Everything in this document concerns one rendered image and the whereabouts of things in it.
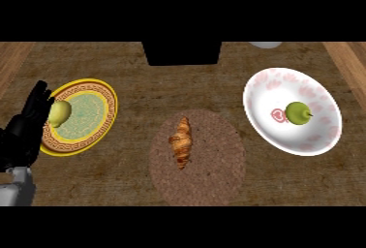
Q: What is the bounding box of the green apple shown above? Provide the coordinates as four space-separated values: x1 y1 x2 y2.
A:
284 101 314 126

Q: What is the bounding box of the black box appliance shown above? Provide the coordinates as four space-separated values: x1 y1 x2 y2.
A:
141 41 222 67

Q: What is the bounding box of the yellow-green pear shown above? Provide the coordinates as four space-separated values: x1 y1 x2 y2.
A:
47 100 72 129

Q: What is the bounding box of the white round object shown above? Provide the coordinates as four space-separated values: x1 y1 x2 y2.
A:
247 41 283 49

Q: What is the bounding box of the brown woven round placemat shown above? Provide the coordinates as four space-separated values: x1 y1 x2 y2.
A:
147 108 247 207

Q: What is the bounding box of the golden brown croissant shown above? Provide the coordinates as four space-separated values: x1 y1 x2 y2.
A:
166 116 194 171

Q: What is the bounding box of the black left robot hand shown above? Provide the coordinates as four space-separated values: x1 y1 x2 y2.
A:
0 79 55 173

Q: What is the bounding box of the white bowl with pink pattern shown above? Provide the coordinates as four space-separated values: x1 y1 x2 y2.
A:
241 67 343 157

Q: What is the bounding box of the yellow patterned round placemat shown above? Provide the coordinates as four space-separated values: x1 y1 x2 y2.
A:
38 77 117 157

